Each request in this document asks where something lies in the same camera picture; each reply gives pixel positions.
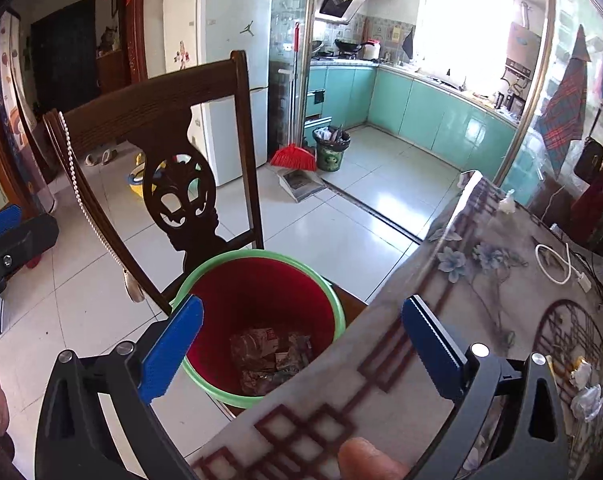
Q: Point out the white tissue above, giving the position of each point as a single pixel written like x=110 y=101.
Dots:
x=506 y=205

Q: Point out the white fridge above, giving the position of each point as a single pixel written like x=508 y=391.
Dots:
x=216 y=35

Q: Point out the black shoulder bag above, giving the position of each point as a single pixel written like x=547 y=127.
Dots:
x=589 y=156

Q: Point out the grey dustpan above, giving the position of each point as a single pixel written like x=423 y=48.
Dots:
x=301 y=184

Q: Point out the red broom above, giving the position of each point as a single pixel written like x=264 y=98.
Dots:
x=294 y=156

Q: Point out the person's right hand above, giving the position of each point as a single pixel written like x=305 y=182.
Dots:
x=369 y=462

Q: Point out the red bin with green rim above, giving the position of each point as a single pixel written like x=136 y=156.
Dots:
x=261 y=290

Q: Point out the dark entrance door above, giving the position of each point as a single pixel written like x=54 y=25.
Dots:
x=63 y=55

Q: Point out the plaid towel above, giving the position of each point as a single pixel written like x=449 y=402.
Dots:
x=564 y=105

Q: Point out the wall water heater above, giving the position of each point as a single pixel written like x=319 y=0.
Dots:
x=521 y=42

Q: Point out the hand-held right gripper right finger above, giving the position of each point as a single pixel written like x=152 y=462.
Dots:
x=434 y=355

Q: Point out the black wok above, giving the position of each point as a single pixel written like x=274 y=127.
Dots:
x=350 y=47

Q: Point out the carved dark wooden chair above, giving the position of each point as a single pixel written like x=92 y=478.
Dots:
x=146 y=105

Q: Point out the pair of slippers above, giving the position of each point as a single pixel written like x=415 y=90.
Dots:
x=101 y=156

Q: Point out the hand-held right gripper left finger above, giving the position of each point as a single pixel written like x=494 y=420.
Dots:
x=174 y=350

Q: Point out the white rice cooker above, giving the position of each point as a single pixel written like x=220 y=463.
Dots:
x=374 y=50

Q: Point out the teal lower kitchen cabinets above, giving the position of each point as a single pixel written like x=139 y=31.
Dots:
x=431 y=110

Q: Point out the green kitchen waste bin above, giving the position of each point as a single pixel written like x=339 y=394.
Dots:
x=331 y=150

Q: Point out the crumpled white paper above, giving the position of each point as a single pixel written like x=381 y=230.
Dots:
x=589 y=395

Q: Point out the dark red cloth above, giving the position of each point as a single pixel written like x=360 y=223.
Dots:
x=599 y=210

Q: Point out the yellow toy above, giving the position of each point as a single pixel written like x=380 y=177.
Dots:
x=139 y=175

